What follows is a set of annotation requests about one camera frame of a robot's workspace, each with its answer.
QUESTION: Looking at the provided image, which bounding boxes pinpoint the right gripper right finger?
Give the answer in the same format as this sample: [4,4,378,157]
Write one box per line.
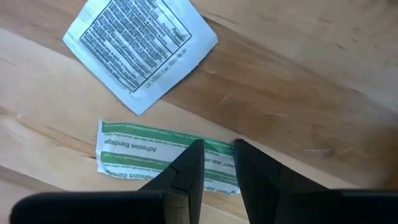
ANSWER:
[233,138,398,224]

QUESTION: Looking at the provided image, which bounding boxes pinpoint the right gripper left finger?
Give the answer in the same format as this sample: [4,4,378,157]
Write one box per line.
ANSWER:
[9,138,205,224]

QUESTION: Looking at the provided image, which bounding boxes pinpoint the green striped adhesive bandage packet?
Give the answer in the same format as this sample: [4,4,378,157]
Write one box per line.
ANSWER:
[95,119,241,195]

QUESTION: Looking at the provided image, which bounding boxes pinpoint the white square wipe packet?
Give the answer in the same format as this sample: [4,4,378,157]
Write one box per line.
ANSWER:
[62,0,218,116]

